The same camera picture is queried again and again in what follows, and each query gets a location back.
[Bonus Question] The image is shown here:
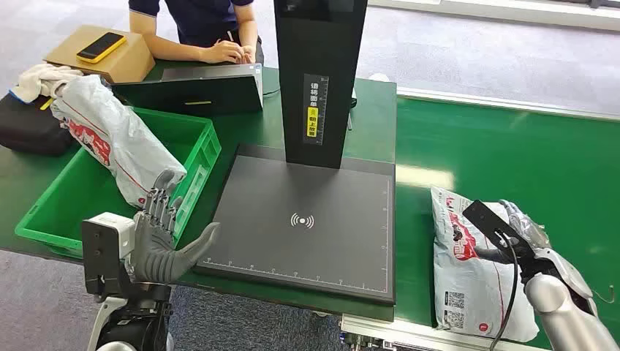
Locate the black scanner tower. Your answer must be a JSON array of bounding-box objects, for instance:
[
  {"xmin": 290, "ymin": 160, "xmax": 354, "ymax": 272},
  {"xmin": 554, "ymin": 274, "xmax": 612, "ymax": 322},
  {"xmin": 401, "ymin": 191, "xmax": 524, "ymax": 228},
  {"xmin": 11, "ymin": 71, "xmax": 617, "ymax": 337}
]
[{"xmin": 273, "ymin": 0, "xmax": 369, "ymax": 170}]

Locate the black bag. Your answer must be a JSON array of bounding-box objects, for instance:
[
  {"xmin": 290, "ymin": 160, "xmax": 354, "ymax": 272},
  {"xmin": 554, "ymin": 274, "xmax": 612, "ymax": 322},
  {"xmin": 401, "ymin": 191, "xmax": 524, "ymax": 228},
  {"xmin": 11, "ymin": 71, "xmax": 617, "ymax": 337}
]
[{"xmin": 0, "ymin": 92, "xmax": 77, "ymax": 157}]

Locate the person's right hand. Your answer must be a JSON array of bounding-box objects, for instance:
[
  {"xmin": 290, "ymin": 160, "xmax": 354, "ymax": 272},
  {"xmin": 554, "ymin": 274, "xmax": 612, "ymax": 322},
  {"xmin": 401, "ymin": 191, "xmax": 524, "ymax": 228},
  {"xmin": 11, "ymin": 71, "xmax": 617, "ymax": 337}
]
[{"xmin": 200, "ymin": 39, "xmax": 246, "ymax": 65}]

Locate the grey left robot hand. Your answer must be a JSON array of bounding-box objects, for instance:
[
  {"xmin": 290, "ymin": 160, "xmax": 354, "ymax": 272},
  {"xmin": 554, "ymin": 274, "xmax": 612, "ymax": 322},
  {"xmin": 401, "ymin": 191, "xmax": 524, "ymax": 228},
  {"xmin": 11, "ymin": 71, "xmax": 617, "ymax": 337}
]
[{"xmin": 129, "ymin": 169, "xmax": 222, "ymax": 285}]

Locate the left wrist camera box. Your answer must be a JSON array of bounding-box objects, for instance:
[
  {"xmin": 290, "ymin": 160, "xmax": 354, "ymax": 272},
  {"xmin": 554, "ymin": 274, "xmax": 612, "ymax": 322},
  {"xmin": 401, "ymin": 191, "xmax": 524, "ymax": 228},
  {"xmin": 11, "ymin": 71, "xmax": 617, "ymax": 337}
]
[{"xmin": 80, "ymin": 211, "xmax": 136, "ymax": 298}]

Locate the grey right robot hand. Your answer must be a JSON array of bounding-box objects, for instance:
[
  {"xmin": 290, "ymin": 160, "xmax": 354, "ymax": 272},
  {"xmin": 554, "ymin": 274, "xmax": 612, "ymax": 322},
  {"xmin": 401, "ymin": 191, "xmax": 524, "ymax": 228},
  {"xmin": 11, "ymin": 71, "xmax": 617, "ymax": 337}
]
[{"xmin": 473, "ymin": 199, "xmax": 594, "ymax": 301}]

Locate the black laptop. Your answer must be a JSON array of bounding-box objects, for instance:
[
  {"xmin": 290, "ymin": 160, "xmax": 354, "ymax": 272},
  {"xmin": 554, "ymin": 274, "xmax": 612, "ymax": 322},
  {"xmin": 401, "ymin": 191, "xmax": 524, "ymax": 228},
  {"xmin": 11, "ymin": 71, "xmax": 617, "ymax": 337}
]
[{"xmin": 110, "ymin": 62, "xmax": 265, "ymax": 118}]

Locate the yellow-cased smartphone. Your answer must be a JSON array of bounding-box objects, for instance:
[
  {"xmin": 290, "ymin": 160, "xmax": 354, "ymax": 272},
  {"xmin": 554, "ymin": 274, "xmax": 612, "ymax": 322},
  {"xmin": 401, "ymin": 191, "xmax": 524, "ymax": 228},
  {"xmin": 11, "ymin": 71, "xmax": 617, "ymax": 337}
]
[{"xmin": 75, "ymin": 31, "xmax": 129, "ymax": 65}]

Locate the white cloth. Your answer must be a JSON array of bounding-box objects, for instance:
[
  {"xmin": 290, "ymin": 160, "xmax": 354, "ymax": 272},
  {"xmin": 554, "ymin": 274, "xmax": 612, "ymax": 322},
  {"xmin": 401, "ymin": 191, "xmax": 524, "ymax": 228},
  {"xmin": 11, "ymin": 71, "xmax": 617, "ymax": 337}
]
[{"xmin": 9, "ymin": 62, "xmax": 85, "ymax": 104}]

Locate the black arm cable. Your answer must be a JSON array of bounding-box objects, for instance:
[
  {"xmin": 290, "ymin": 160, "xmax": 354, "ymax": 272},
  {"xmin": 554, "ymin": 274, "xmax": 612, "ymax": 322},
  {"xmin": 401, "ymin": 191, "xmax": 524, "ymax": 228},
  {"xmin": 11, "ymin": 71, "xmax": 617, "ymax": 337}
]
[{"xmin": 489, "ymin": 231, "xmax": 520, "ymax": 351}]

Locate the white red-printed courier package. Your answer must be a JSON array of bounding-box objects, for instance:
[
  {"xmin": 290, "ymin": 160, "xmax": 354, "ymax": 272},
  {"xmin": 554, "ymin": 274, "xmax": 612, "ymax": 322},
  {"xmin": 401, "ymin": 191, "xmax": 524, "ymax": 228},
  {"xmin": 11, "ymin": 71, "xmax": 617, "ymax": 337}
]
[
  {"xmin": 430, "ymin": 186, "xmax": 540, "ymax": 344},
  {"xmin": 50, "ymin": 74, "xmax": 189, "ymax": 210}
]

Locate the brown cardboard box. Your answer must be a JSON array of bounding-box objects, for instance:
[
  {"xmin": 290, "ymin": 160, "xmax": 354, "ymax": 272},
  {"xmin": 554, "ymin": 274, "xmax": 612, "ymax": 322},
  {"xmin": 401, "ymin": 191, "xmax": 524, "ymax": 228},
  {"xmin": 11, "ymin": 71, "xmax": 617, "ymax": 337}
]
[{"xmin": 42, "ymin": 24, "xmax": 156, "ymax": 85}]

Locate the green conveyor belt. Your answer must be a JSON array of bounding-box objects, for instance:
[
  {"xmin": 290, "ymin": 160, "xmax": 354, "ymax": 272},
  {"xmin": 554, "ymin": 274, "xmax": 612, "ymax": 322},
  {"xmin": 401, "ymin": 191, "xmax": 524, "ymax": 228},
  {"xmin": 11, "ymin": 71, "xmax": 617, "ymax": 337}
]
[{"xmin": 394, "ymin": 97, "xmax": 620, "ymax": 351}]

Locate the black scanner base plate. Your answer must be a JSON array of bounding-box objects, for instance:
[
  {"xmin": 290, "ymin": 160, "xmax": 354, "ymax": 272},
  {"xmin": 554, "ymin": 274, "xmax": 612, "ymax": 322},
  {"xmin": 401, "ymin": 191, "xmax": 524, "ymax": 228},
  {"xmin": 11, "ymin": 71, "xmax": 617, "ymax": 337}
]
[{"xmin": 193, "ymin": 143, "xmax": 397, "ymax": 306}]

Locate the person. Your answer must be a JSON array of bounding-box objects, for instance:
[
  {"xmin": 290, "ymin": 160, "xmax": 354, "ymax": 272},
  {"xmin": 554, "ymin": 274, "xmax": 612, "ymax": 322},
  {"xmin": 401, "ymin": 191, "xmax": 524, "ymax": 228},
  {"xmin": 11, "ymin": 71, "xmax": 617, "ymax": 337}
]
[{"xmin": 127, "ymin": 0, "xmax": 266, "ymax": 66}]

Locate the green plastic crate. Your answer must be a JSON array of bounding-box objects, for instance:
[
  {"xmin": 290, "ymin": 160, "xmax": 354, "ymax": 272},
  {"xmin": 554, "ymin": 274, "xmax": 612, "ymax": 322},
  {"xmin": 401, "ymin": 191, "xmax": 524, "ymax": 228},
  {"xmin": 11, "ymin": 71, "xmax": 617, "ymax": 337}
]
[{"xmin": 14, "ymin": 105, "xmax": 223, "ymax": 259}]

